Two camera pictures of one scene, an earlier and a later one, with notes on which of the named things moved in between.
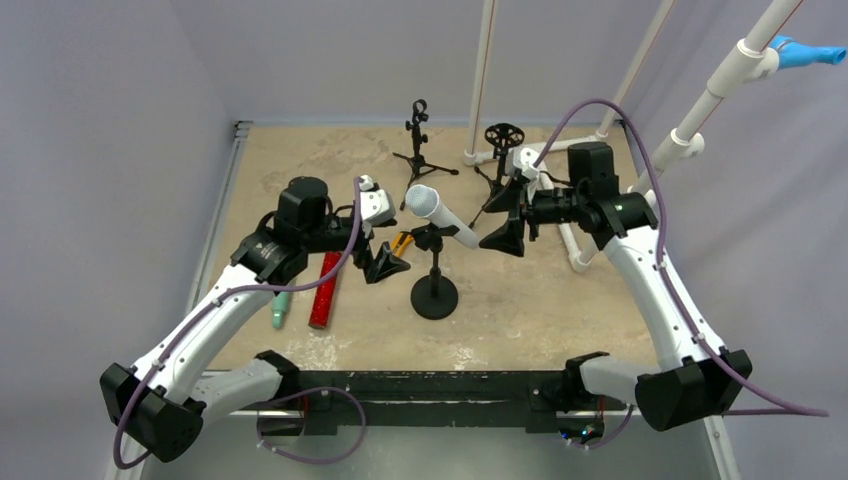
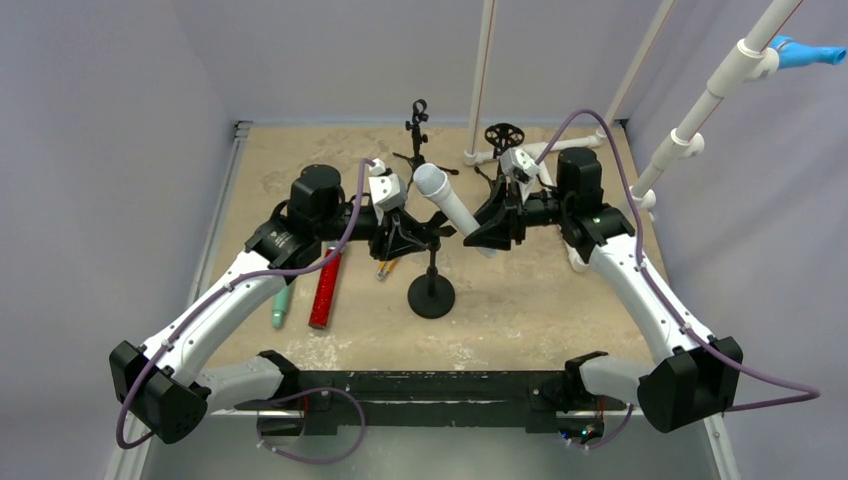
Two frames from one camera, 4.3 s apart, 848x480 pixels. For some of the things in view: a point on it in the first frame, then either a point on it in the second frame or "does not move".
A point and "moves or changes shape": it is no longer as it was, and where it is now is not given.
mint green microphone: x=279 y=306 does not move
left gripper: x=383 y=263 to x=395 y=237
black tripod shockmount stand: x=502 y=136 does not move
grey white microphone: x=423 y=201 moves or changes shape
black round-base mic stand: x=435 y=296 does not move
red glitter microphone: x=321 y=309 does not move
